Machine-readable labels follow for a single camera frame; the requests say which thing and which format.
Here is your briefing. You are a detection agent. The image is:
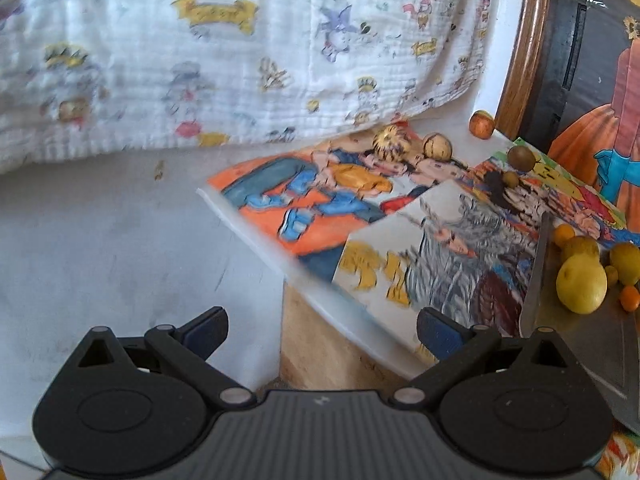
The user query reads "wooden table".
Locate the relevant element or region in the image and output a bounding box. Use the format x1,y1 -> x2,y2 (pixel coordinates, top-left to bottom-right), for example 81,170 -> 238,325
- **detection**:
280,280 -> 436,393

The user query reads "white cartoon printed blanket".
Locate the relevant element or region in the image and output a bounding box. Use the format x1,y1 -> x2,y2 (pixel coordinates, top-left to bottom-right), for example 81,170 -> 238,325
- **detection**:
0,0 -> 496,173

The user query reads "large green pear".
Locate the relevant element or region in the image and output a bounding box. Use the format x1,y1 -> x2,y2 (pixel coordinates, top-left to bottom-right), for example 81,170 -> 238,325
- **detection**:
556,254 -> 608,315

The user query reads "wall poster orange dress figure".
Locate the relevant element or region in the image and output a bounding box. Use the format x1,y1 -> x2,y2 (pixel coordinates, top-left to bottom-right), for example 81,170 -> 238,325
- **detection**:
547,0 -> 640,208

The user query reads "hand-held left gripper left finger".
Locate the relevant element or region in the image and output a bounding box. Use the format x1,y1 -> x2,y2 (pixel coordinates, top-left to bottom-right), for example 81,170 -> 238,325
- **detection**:
60,306 -> 257,408

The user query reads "bold striped pepino melon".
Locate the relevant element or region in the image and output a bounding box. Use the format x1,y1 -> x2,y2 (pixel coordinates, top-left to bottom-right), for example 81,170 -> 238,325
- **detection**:
372,126 -> 407,162

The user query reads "pale pepino melon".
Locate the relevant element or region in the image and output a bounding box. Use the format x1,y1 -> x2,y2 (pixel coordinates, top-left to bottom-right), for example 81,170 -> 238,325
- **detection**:
423,132 -> 455,162

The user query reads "red apple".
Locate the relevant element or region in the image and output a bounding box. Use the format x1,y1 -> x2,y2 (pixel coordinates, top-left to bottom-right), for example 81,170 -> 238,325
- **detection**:
469,110 -> 496,139

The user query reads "small green pear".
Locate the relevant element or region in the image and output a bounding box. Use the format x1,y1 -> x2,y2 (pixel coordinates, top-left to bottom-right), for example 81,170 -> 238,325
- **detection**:
561,235 -> 601,263

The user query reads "brown wooden door frame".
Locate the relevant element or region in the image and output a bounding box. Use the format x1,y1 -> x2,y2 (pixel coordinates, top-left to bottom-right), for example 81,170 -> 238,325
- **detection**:
494,0 -> 557,142

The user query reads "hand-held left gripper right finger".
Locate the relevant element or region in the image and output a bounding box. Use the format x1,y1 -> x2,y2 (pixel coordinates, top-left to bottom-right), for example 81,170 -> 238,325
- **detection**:
392,307 -> 583,408

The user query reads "cartoon printed tablecloth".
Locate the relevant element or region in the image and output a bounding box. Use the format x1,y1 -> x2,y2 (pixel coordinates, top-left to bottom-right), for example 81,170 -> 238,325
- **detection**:
197,122 -> 640,480

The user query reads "grey metal tray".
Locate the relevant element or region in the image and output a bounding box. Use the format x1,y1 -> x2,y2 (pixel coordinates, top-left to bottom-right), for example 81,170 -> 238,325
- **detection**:
519,211 -> 640,433

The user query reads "round yellow citrus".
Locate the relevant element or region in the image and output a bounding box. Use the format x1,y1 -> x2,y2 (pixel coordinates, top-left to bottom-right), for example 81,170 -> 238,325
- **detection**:
609,242 -> 640,286

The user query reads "brown kiwi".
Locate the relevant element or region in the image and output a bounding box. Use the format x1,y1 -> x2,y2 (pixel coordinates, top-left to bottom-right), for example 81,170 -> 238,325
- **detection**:
506,143 -> 540,171

